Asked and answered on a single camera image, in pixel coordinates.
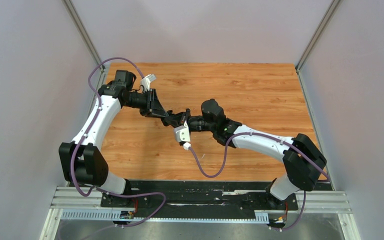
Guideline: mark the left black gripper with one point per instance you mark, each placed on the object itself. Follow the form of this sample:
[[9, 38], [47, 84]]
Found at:
[[154, 108]]

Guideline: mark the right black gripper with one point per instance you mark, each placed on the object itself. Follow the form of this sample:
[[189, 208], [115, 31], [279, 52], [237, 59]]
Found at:
[[181, 117]]

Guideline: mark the black earbud charging case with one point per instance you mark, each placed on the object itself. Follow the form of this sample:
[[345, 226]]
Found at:
[[167, 120]]

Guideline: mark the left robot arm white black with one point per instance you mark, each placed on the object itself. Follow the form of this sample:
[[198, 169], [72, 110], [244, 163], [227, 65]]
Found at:
[[81, 159]]

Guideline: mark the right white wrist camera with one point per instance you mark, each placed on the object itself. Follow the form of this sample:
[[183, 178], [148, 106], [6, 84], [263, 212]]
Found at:
[[182, 136]]

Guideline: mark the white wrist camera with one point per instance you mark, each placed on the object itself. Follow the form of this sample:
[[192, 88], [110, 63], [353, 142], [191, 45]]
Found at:
[[182, 136], [146, 81]]

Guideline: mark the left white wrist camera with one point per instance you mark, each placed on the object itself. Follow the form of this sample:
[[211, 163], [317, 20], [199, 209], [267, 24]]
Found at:
[[146, 81]]

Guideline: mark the aluminium frame rail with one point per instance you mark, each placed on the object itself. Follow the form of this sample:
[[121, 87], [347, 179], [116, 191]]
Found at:
[[322, 215]]

